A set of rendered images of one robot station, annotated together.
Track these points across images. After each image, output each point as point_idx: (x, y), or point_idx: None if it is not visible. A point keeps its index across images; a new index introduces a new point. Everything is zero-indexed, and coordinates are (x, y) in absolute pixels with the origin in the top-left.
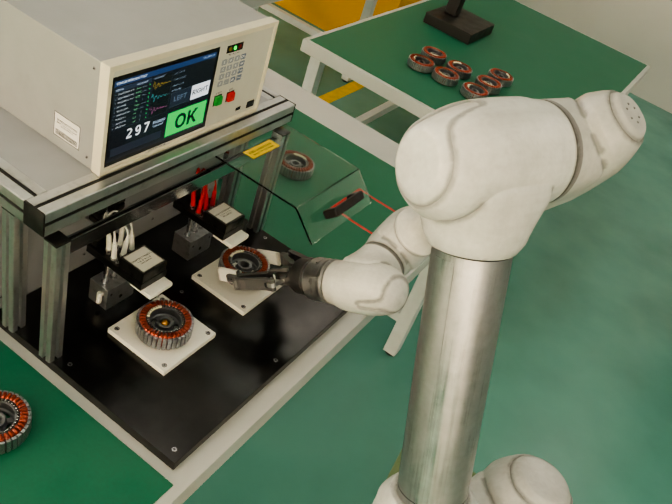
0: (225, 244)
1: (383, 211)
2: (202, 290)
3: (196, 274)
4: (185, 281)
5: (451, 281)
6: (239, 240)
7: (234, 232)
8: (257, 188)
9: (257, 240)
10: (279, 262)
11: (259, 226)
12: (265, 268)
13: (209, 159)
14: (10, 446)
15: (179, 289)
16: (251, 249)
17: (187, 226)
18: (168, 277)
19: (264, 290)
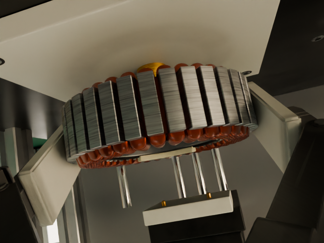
0: (230, 196)
1: None
2: (271, 38)
3: (249, 74)
4: (274, 56)
5: None
6: (192, 218)
7: (187, 221)
8: (43, 238)
9: (16, 119)
10: (33, 186)
11: (9, 145)
12: (112, 156)
13: (113, 222)
14: None
15: (313, 43)
16: (113, 166)
17: (222, 164)
18: (290, 63)
19: (85, 33)
